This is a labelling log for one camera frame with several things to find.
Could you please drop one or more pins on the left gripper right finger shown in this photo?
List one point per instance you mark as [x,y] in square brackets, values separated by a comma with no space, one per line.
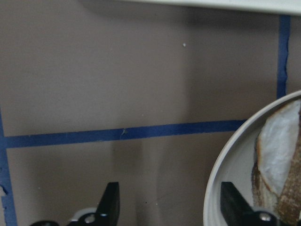
[235,210]

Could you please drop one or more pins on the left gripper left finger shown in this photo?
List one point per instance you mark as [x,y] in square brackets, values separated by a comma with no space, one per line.
[108,209]

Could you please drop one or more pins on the brown crust bread slice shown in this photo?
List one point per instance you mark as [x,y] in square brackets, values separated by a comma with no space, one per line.
[288,205]

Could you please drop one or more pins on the white round plate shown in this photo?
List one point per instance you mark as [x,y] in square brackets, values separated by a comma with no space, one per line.
[235,162]

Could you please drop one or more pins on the white bear tray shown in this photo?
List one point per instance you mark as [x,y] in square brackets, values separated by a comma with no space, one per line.
[281,7]

